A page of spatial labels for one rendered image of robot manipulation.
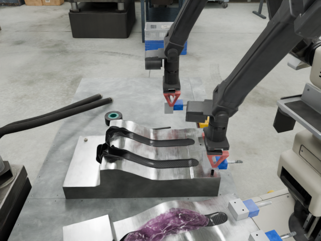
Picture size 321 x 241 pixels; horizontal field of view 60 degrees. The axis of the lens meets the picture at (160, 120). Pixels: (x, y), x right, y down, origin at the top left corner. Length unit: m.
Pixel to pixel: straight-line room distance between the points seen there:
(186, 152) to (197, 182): 0.13
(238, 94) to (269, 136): 1.98
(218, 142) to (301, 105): 0.34
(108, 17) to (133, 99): 3.40
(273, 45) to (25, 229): 0.82
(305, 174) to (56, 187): 0.88
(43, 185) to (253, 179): 1.56
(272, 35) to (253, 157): 1.91
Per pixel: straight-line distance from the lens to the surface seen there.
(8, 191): 1.12
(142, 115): 1.32
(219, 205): 0.88
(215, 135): 0.84
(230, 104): 0.71
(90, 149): 1.06
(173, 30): 0.94
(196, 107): 0.79
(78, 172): 0.98
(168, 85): 1.06
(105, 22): 4.80
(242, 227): 0.85
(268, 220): 1.63
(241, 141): 2.52
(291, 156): 1.20
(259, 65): 0.59
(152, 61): 1.02
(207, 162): 0.92
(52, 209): 0.99
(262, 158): 2.40
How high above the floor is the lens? 1.54
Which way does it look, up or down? 35 degrees down
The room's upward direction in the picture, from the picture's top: straight up
